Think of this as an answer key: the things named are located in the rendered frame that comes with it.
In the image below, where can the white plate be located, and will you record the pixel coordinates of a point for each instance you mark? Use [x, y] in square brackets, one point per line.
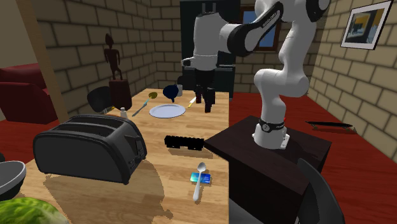
[167, 111]

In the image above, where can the black round chair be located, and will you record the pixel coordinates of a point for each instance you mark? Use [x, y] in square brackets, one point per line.
[99, 98]

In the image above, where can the red sofa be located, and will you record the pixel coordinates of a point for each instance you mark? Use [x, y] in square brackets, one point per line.
[21, 96]

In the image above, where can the small white shaker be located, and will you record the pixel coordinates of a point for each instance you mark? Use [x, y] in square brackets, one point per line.
[123, 113]

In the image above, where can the ladle with yellow-green head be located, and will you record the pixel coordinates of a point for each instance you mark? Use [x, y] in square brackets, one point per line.
[143, 105]

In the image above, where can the dark brown pedestal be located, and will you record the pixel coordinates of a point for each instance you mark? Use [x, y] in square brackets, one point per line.
[120, 94]

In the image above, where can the framed wall picture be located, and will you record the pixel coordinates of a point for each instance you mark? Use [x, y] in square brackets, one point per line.
[366, 26]

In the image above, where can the black skateboard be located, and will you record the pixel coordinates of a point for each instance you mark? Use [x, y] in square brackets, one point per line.
[330, 124]

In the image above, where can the black remote control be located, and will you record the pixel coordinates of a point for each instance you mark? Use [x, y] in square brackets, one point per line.
[183, 142]

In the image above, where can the green lettuce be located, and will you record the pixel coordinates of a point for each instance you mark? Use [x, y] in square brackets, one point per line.
[28, 212]

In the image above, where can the wooden table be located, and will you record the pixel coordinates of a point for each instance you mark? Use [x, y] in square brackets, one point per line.
[183, 127]

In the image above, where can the dark figure statue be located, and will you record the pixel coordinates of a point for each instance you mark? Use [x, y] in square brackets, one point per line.
[112, 57]

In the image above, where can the dark robot stand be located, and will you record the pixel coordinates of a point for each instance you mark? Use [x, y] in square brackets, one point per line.
[263, 173]

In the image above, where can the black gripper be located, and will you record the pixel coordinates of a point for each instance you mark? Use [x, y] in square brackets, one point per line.
[204, 77]

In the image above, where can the black toaster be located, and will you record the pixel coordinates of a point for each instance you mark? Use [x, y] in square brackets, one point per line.
[86, 149]

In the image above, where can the grey mug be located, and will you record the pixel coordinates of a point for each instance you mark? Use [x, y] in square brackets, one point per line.
[180, 90]

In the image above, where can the window with brown frame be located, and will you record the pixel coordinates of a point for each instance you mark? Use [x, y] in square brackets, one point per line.
[269, 42]

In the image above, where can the blue card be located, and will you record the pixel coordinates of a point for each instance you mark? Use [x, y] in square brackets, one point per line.
[206, 178]

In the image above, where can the silver spoon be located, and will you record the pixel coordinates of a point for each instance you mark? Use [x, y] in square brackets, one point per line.
[198, 183]

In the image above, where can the wooden beam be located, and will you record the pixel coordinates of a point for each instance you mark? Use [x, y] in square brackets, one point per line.
[43, 59]

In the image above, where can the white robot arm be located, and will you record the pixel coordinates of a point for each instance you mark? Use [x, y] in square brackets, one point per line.
[288, 80]

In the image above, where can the black office chair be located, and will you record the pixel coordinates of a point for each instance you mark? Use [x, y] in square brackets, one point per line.
[322, 198]

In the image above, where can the grey bowl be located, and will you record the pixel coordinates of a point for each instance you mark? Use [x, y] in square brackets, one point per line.
[11, 175]

